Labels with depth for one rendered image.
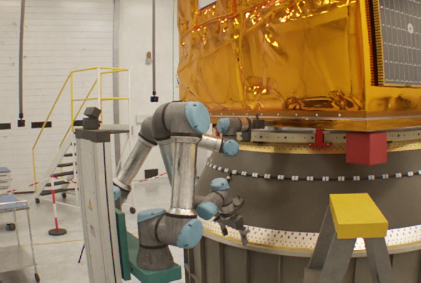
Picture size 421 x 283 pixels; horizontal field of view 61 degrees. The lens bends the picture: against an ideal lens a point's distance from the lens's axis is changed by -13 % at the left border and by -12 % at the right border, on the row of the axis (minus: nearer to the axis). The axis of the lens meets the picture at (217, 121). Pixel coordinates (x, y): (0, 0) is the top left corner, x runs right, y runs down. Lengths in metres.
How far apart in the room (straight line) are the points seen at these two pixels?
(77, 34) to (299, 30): 8.08
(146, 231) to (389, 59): 1.23
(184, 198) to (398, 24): 1.20
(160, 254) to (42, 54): 8.24
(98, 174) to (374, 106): 1.16
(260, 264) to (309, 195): 0.44
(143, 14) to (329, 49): 8.75
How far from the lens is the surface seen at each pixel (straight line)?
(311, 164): 2.10
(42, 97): 9.42
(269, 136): 2.17
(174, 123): 1.45
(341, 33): 1.76
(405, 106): 1.95
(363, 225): 1.17
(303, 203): 2.04
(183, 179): 1.43
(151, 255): 1.56
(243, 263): 2.17
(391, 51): 1.81
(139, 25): 10.21
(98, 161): 1.54
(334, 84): 1.77
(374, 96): 1.75
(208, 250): 2.38
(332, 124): 1.85
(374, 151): 1.78
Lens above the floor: 1.86
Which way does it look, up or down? 2 degrees down
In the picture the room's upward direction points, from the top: 1 degrees counter-clockwise
